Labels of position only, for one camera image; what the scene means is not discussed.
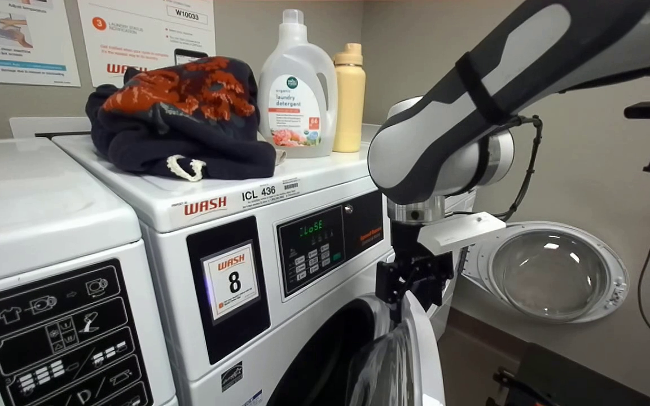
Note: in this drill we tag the yellow water bottle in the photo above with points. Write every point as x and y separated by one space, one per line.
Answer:
350 105

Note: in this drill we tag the wall poster with blue stripe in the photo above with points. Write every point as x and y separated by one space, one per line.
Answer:
16 45

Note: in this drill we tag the white washing machine number 8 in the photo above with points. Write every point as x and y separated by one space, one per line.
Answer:
171 300

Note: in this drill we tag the clear detergent bottle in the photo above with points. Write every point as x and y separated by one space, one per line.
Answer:
294 114

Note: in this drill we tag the round glass washer door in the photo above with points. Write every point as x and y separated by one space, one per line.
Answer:
548 273
423 352

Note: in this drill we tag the white washing machine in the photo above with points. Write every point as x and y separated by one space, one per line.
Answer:
40 203

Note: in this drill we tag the wall poster with phone picture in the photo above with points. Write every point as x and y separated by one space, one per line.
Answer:
136 31

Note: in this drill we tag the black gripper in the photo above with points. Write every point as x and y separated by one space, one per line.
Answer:
417 261

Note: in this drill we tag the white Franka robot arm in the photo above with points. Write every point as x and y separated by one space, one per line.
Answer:
565 45

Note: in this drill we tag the black robot cart platform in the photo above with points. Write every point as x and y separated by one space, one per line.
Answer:
565 384

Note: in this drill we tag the orange and dark cloth bag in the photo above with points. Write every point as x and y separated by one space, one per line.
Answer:
182 97

